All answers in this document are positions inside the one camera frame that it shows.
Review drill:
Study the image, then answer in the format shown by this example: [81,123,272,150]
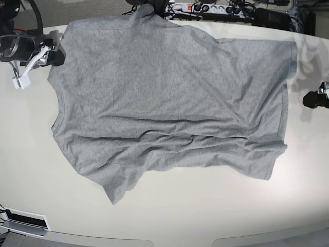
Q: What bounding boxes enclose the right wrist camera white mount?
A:
[12,46,51,90]

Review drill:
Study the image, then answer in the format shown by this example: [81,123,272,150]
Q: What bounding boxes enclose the white power strip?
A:
[166,1,256,19]

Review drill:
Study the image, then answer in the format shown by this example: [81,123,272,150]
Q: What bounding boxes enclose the black power adapter box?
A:
[252,8,291,31]

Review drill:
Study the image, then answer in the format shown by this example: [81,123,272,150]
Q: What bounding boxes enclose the grey t-shirt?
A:
[48,4,298,204]

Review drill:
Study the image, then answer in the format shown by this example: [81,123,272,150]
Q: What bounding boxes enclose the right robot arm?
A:
[1,1,65,66]

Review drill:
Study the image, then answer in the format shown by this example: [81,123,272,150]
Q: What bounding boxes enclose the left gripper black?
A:
[302,81,329,108]

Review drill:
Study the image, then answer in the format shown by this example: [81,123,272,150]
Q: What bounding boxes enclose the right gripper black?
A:
[1,34,66,66]

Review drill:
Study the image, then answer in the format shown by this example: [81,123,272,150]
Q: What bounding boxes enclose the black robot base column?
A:
[147,0,169,17]

